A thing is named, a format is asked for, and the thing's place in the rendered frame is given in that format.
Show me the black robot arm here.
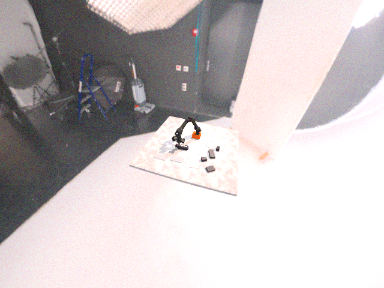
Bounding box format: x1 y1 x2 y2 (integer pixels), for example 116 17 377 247
172 116 201 144

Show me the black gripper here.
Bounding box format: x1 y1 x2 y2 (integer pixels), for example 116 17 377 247
175 139 181 149

